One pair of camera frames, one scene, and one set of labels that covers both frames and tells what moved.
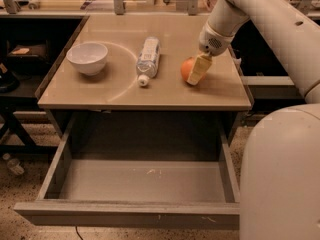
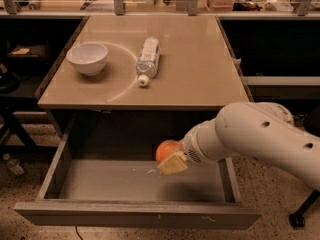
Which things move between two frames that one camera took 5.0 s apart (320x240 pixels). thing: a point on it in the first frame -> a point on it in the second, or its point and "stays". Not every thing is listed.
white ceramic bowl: (88, 57) stays
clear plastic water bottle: (148, 60) stays
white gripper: (212, 43) -> (190, 146)
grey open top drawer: (137, 169) stays
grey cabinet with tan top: (143, 78) stays
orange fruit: (187, 66) -> (167, 148)
